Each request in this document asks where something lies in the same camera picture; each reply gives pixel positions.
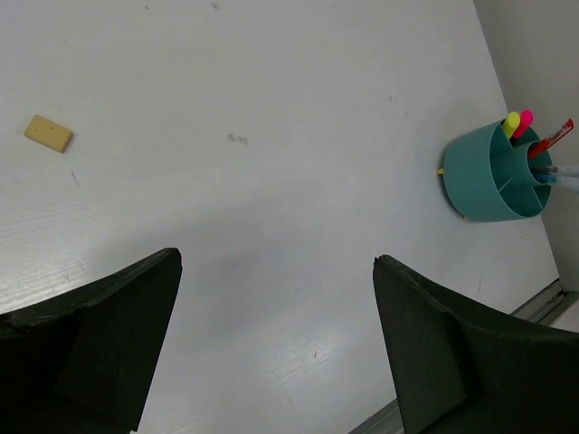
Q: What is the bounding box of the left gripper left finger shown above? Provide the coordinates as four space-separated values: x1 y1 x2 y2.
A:
1 248 183 433

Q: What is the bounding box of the aluminium front rail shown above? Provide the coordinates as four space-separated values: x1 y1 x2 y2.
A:
355 282 578 433

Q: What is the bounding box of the small tan eraser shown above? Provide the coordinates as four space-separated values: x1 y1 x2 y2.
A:
24 115 74 154

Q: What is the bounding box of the teal round divided organizer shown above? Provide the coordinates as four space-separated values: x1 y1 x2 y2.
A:
441 121 552 222

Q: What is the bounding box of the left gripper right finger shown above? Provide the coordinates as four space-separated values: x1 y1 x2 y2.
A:
373 255 578 433

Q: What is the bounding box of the yellow black highlighter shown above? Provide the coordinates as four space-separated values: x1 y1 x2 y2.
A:
501 111 521 139

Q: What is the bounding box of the red gel pen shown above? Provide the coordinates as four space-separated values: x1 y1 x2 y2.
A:
527 118 574 159

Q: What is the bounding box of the pink black highlighter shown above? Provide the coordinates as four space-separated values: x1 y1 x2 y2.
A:
511 109 534 140

